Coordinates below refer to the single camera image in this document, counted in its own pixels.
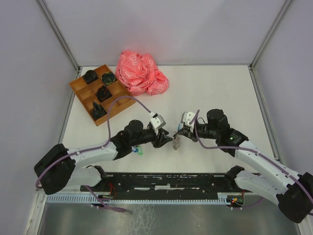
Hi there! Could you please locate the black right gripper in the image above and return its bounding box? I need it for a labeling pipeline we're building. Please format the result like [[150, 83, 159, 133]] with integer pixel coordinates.
[[177, 122, 219, 142]]

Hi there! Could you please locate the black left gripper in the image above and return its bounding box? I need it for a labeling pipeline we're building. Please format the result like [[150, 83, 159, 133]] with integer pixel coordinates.
[[131, 128, 173, 148]]

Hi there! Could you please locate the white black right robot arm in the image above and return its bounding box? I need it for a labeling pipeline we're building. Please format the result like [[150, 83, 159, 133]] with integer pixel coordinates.
[[177, 109, 313, 223]]

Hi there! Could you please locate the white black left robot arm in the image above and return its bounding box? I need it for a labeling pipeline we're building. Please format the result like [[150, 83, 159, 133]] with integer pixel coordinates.
[[34, 120, 172, 195]]

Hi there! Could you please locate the crumpled pink plastic bag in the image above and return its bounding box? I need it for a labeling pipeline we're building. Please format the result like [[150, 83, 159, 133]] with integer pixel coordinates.
[[115, 50, 169, 96]]

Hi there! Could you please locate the black rolled item lower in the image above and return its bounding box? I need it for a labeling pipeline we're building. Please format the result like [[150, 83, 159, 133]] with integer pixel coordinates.
[[91, 101, 107, 120]]

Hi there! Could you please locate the black rolled item centre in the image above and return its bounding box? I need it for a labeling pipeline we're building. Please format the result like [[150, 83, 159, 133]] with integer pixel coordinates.
[[96, 86, 112, 102]]

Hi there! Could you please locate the black yellow rolled item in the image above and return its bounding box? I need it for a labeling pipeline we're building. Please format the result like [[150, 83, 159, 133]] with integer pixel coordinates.
[[101, 72, 116, 86]]

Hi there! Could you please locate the brown wooden compartment tray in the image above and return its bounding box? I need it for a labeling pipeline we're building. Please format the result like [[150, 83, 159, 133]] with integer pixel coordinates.
[[69, 65, 135, 126]]

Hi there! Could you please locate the black rolled item top left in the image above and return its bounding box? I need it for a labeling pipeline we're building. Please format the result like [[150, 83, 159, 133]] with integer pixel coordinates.
[[82, 70, 98, 84]]

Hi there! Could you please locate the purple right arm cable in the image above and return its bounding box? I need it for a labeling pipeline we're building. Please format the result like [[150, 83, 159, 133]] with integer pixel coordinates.
[[190, 109, 313, 216]]

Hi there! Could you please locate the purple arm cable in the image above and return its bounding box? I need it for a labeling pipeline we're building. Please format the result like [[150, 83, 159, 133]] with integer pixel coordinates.
[[36, 96, 157, 213], [190, 109, 313, 216]]

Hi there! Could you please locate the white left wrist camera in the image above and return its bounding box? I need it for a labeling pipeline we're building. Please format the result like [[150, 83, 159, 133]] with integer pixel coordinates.
[[150, 112, 166, 130]]

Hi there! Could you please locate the black metal base rail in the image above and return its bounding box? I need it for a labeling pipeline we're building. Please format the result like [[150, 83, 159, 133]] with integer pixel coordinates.
[[91, 172, 243, 201]]

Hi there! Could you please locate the white slotted cable duct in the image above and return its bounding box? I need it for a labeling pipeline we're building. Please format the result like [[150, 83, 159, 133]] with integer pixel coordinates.
[[45, 192, 245, 204]]

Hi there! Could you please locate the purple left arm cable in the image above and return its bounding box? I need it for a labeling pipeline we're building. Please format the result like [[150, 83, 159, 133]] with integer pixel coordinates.
[[36, 96, 157, 213]]

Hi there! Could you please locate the aluminium front frame rail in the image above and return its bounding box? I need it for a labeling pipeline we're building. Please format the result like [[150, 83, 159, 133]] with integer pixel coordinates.
[[36, 189, 82, 195]]

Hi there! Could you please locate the aluminium frame post right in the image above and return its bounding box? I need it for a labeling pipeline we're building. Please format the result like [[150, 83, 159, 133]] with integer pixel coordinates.
[[249, 0, 294, 70]]

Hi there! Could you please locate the aluminium frame post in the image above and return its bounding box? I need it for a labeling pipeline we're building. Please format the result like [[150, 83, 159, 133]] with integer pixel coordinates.
[[249, 0, 294, 70], [35, 0, 80, 71]]

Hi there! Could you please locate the aluminium frame post left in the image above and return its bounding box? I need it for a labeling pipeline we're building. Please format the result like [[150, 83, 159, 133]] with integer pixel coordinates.
[[35, 0, 80, 71]]

